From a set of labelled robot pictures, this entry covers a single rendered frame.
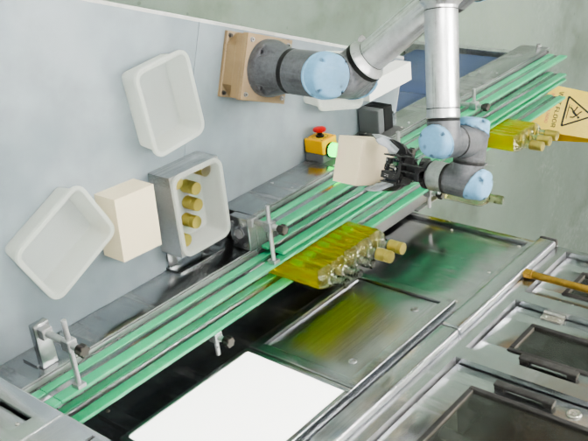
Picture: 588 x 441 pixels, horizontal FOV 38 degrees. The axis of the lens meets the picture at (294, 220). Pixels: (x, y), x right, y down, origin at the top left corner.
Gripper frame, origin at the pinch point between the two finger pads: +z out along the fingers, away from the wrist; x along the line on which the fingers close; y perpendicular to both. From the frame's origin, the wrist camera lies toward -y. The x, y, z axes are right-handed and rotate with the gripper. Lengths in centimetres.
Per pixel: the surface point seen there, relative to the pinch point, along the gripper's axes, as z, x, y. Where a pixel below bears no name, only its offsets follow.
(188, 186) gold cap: 29.9, 11.9, 35.5
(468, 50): 54, -39, -139
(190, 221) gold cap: 29.3, 21.0, 34.0
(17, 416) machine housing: -7, 44, 105
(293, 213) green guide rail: 15.7, 17.0, 9.3
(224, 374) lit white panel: 8, 55, 37
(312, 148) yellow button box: 31.6, 1.3, -15.3
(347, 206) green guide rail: 15.5, 15.9, -15.0
